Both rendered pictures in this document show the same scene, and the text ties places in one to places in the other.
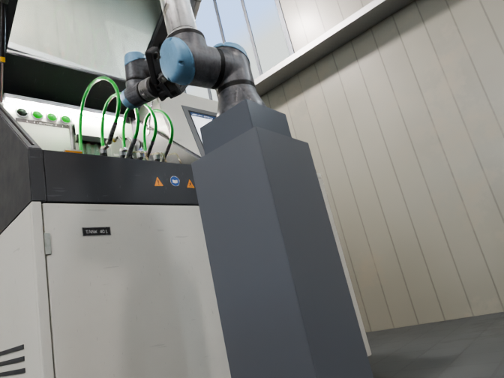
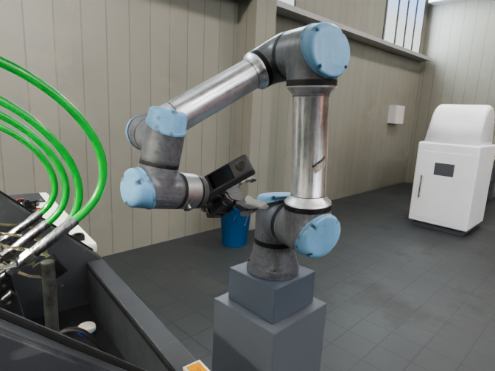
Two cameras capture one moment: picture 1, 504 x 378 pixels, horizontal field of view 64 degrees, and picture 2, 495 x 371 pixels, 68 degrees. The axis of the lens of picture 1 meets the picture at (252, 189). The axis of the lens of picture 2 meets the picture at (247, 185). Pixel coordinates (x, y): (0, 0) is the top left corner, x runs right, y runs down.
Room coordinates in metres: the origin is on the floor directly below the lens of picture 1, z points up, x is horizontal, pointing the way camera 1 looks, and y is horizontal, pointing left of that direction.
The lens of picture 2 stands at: (1.01, 0.98, 1.35)
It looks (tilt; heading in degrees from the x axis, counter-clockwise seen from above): 12 degrees down; 278
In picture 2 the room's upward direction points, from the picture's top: 3 degrees clockwise
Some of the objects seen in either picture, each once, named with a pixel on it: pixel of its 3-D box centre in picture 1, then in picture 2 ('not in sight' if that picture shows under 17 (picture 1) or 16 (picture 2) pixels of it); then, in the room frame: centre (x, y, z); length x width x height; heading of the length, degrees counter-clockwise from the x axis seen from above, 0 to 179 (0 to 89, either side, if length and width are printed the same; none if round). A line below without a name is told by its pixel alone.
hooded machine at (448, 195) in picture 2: not in sight; (454, 166); (-0.95, -3.97, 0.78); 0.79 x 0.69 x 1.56; 53
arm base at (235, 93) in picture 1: (239, 105); (273, 253); (1.06, -0.02, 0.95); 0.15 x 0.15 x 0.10
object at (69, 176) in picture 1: (140, 183); (141, 350); (1.29, 0.36, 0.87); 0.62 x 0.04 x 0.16; 137
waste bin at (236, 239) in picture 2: not in sight; (233, 223); (1.62, -2.54, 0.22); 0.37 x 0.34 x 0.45; 53
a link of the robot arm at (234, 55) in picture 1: (229, 70); (277, 215); (1.06, -0.01, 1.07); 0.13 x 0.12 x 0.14; 129
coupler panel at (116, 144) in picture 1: (125, 158); not in sight; (1.81, 0.56, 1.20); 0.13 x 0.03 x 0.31; 137
